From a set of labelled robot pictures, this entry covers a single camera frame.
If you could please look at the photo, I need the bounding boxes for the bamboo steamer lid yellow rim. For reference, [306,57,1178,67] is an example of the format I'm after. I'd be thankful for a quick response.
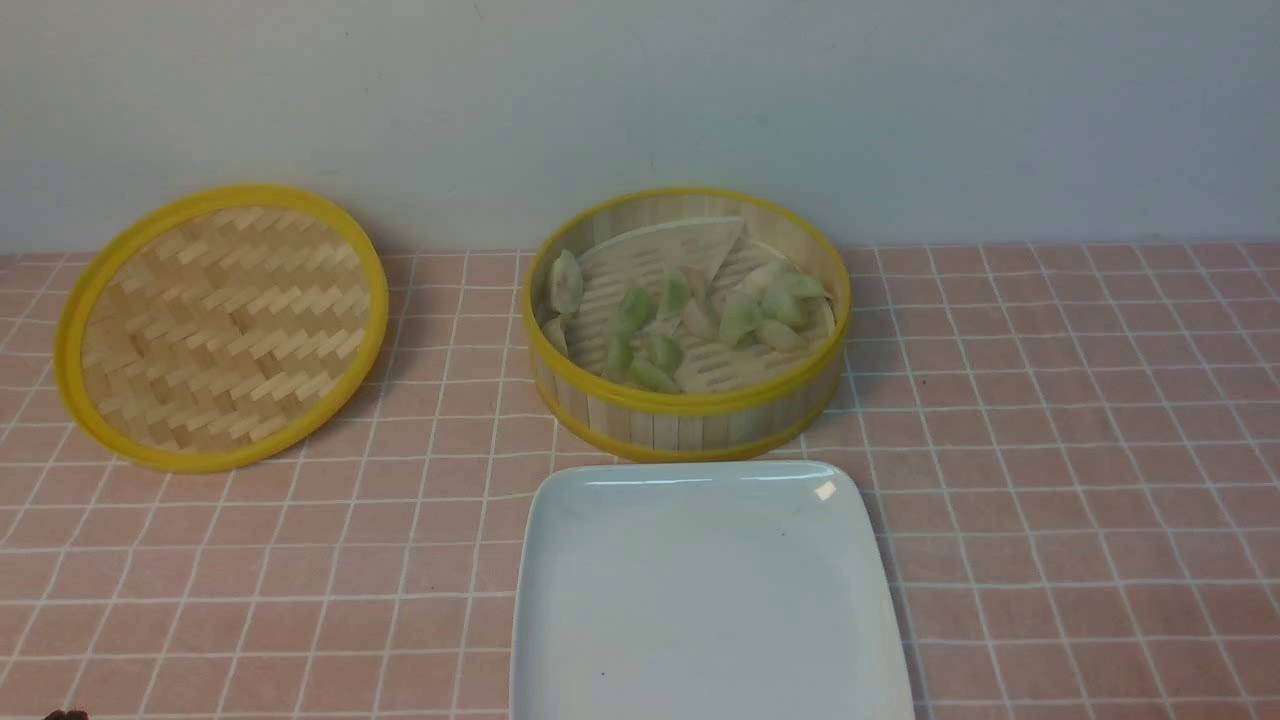
[52,184,390,474]

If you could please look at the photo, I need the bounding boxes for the bamboo steamer basket yellow rim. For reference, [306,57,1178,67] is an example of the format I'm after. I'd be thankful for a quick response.
[521,187,852,462]

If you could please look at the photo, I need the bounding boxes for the green dumpling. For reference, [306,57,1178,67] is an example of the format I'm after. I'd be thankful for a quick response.
[760,270,831,331]
[628,356,682,395]
[646,332,684,375]
[614,284,657,334]
[657,268,692,322]
[717,290,763,348]

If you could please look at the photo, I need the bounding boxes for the white steamer liner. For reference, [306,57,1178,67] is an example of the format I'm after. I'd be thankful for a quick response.
[564,217,835,395]

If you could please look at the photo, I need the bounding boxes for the white square plate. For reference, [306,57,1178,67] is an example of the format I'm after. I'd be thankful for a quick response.
[509,460,916,719]

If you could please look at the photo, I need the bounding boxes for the green dumpling front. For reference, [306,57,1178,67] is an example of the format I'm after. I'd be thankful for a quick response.
[628,356,682,395]

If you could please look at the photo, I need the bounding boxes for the pale dumpling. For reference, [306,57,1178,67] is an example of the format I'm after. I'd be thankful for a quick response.
[733,263,786,301]
[681,297,719,342]
[545,249,585,316]
[541,315,570,357]
[755,318,808,354]

